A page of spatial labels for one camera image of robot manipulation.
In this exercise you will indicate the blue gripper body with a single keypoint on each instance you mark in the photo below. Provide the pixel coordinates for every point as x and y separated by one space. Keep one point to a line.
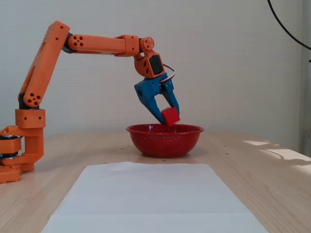
148 91

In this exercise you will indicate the red speckled enamel bowl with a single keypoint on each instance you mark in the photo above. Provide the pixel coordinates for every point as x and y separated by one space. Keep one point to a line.
165 143

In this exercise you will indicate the white paper sheet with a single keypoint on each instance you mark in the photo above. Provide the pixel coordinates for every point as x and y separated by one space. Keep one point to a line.
155 206

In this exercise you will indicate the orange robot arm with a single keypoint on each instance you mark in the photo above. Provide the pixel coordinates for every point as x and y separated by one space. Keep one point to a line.
43 65

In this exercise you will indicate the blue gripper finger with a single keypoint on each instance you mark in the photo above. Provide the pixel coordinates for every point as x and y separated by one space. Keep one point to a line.
171 97
155 109

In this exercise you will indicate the red cube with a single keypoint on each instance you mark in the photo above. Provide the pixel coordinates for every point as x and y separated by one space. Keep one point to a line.
170 117

